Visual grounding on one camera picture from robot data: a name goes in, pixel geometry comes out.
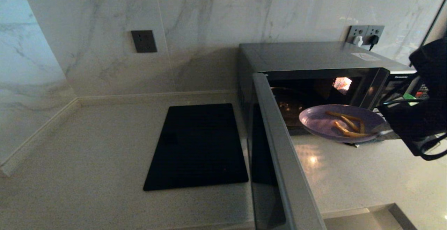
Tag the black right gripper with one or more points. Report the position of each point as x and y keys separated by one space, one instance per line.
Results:
x=415 y=121

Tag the purple plate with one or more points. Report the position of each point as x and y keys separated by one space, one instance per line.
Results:
x=317 y=121

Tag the dark glass microwave door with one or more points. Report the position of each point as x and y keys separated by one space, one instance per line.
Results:
x=286 y=174

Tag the silver microwave oven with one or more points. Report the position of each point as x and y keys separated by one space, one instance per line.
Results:
x=307 y=55

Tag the black rubber pad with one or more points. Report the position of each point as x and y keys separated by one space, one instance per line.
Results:
x=352 y=143

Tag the green cutting board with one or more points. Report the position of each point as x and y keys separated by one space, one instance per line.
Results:
x=408 y=93

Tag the white sticker label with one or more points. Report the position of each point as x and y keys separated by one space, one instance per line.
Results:
x=365 y=56

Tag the black power plug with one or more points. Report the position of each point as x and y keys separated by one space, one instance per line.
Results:
x=373 y=40

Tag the white power plug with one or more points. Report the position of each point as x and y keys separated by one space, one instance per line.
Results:
x=358 y=41

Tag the black glass induction cooktop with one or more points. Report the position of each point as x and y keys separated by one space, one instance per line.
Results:
x=195 y=149

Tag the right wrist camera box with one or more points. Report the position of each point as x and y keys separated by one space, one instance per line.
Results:
x=431 y=65

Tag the grey double wall socket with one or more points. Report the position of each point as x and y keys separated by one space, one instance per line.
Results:
x=365 y=31

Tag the black metal frame post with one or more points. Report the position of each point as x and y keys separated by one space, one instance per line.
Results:
x=433 y=20

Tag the dark single wall socket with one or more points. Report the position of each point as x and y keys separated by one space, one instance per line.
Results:
x=144 y=41

